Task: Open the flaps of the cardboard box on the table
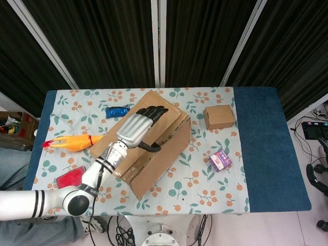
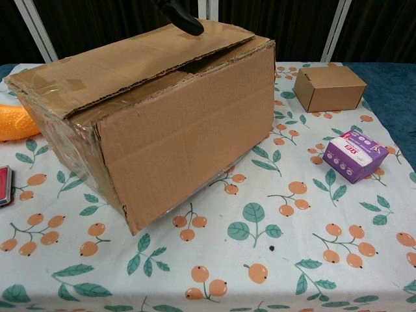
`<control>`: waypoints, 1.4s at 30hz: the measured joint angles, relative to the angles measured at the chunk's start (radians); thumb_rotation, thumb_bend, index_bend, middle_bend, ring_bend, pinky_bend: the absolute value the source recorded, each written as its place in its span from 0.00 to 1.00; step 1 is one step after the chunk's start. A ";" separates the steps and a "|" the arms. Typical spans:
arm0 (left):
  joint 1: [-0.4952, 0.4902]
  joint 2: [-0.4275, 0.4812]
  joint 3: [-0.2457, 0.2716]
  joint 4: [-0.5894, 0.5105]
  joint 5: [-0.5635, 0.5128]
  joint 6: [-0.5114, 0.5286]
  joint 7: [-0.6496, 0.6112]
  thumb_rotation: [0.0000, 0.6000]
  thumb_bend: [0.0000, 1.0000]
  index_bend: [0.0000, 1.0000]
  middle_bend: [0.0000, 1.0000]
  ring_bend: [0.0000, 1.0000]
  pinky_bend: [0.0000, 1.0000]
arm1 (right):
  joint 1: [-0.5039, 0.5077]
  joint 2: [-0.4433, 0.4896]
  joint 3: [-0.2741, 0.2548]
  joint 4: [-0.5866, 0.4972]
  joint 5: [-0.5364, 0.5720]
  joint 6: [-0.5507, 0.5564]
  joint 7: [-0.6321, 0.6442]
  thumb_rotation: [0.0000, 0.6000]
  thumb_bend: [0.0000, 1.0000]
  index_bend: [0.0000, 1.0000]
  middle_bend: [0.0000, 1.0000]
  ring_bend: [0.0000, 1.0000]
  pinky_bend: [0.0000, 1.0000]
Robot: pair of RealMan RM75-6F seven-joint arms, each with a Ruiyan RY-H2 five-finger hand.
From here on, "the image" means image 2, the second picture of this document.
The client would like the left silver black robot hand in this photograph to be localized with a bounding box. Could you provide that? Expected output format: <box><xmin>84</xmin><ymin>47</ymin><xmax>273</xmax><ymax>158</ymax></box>
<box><xmin>155</xmin><ymin>0</ymin><xmax>205</xmax><ymax>36</ymax></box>

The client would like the large brown cardboard box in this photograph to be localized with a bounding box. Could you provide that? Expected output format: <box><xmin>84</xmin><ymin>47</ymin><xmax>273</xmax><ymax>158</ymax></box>
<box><xmin>3</xmin><ymin>18</ymin><xmax>277</xmax><ymax>237</ymax></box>

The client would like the small brown cardboard box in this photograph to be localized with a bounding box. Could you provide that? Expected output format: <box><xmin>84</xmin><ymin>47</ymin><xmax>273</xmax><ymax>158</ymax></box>
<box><xmin>293</xmin><ymin>66</ymin><xmax>368</xmax><ymax>114</ymax></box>

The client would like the orange plush object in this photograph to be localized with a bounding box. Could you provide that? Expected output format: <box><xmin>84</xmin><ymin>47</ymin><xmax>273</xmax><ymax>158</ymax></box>
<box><xmin>0</xmin><ymin>103</ymin><xmax>40</xmax><ymax>142</ymax></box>

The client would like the purple paper packet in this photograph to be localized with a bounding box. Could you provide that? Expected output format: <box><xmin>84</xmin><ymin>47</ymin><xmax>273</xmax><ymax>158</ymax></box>
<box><xmin>322</xmin><ymin>128</ymin><xmax>389</xmax><ymax>185</ymax></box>

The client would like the blue table cover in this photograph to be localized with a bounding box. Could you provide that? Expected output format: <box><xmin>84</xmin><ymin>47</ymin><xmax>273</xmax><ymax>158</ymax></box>
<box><xmin>0</xmin><ymin>60</ymin><xmax>416</xmax><ymax>170</ymax></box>

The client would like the red flat stamp pad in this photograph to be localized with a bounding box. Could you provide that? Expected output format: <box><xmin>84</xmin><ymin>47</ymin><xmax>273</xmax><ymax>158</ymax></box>
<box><xmin>0</xmin><ymin>164</ymin><xmax>16</xmax><ymax>209</ymax></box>

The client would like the white orange-fruit print tablecloth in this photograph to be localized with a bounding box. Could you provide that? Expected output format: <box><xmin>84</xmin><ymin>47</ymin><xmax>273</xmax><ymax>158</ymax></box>
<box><xmin>0</xmin><ymin>61</ymin><xmax>416</xmax><ymax>312</ymax></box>

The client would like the white metal frame post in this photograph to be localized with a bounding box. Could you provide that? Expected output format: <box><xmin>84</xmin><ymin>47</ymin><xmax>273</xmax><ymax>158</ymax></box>
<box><xmin>14</xmin><ymin>0</ymin><xmax>59</xmax><ymax>63</ymax></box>
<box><xmin>320</xmin><ymin>0</ymin><xmax>354</xmax><ymax>63</ymax></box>

